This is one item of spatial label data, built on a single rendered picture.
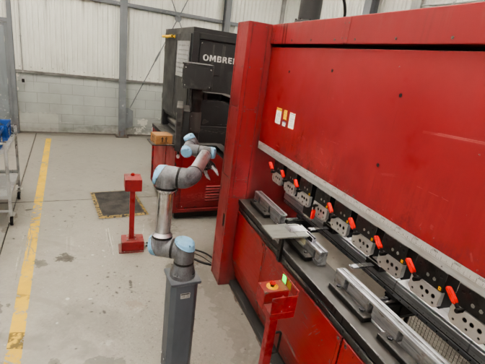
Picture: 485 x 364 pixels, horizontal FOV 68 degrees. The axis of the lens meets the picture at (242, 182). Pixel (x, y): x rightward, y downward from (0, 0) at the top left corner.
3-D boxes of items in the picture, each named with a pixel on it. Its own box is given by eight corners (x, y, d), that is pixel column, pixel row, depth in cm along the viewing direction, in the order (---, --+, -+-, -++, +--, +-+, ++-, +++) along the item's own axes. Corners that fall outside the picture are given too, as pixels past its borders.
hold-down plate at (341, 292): (328, 287, 201) (328, 282, 201) (335, 285, 203) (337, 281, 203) (361, 323, 175) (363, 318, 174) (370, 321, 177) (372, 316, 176)
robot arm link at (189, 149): (196, 149, 225) (201, 141, 234) (179, 146, 226) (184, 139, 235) (196, 160, 229) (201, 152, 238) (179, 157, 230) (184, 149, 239)
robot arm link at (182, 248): (190, 266, 203) (193, 245, 199) (167, 263, 204) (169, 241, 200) (195, 256, 215) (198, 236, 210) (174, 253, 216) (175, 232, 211)
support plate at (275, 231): (260, 226, 238) (261, 224, 238) (295, 224, 248) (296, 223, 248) (272, 239, 223) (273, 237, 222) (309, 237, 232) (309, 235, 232)
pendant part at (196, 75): (176, 151, 350) (182, 60, 324) (201, 153, 355) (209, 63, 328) (175, 166, 303) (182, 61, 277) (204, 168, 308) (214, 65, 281)
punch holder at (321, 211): (311, 211, 225) (316, 186, 219) (322, 211, 228) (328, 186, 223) (324, 222, 211) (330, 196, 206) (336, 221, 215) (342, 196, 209)
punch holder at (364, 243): (350, 243, 190) (357, 214, 184) (363, 241, 193) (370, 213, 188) (369, 257, 176) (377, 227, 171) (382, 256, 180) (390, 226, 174)
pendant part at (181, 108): (175, 139, 338) (177, 100, 327) (188, 140, 340) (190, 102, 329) (173, 151, 296) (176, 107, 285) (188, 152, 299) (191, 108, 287)
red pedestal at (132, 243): (118, 244, 385) (119, 170, 359) (141, 243, 394) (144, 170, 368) (118, 253, 367) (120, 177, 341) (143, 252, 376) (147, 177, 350)
